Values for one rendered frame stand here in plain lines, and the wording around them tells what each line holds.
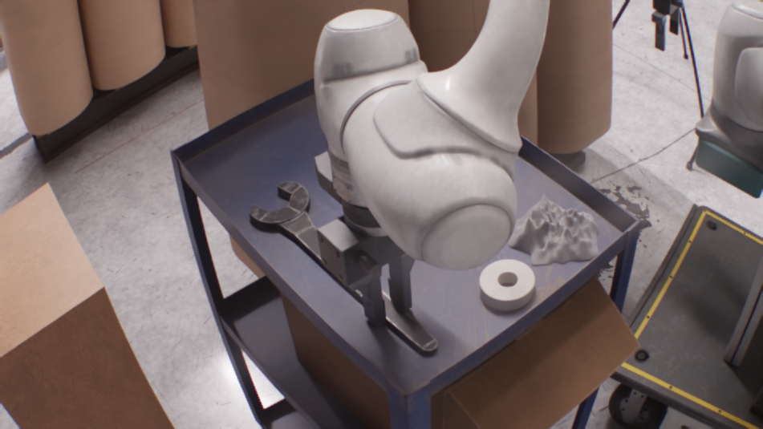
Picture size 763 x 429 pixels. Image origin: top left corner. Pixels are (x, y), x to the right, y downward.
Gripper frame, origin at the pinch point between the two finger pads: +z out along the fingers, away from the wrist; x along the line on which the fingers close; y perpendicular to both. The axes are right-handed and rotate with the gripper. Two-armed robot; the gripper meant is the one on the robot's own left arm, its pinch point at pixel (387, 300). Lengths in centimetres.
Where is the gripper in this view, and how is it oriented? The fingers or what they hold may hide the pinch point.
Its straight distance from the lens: 98.6
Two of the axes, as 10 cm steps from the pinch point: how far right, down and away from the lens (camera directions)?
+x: 7.9, -4.3, 4.2
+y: 6.0, 5.0, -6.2
